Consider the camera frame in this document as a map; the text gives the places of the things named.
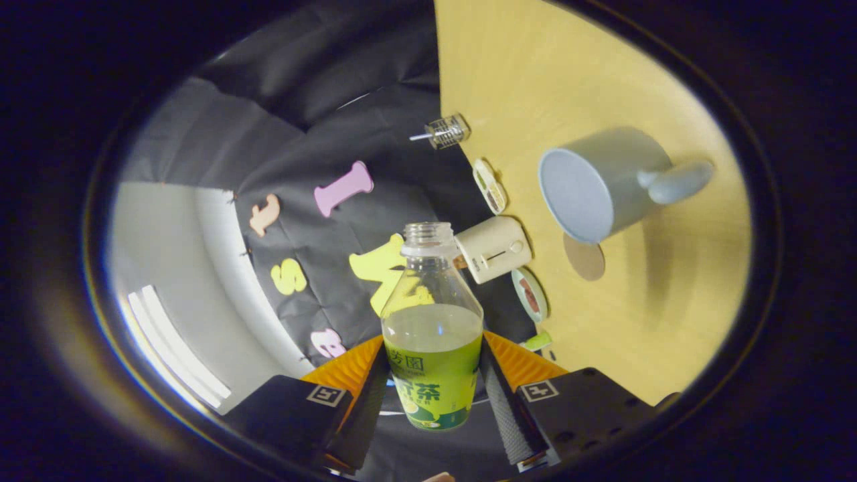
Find pale green plate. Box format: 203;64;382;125
512;267;549;323

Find wooden table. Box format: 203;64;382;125
434;0;752;406

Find round brown coaster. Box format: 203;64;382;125
563;232;606;282

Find black backdrop cloth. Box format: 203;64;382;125
121;0;553;482

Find long ceiling light panel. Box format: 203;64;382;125
127;285;232;409

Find green label juice bottle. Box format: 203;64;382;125
380;222;485;431

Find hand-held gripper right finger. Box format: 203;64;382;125
479;329;660;473

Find white divided tray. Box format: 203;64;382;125
473;158;508;216

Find white toaster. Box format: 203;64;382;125
455;216;533;285

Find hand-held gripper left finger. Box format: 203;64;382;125
221;335;390;473

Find grey cup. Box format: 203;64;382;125
538;127;715;244

